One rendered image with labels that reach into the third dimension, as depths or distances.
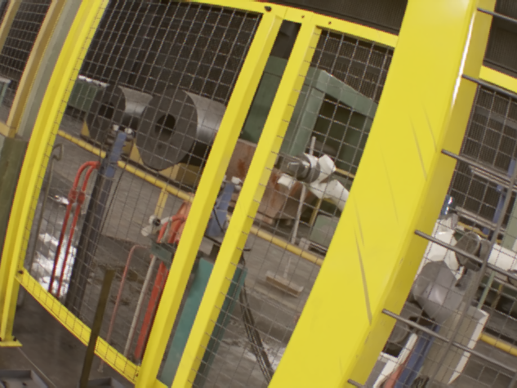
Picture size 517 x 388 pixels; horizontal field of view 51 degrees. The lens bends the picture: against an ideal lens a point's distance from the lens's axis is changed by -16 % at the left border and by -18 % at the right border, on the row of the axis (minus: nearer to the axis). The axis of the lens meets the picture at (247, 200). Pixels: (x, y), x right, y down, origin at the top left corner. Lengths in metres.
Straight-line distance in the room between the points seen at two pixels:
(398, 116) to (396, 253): 0.08
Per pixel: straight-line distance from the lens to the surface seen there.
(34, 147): 2.83
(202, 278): 2.85
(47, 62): 2.95
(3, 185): 2.89
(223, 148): 2.01
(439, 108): 0.36
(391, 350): 2.11
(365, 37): 1.85
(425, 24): 0.38
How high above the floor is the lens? 1.44
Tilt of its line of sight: 7 degrees down
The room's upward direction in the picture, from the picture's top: 20 degrees clockwise
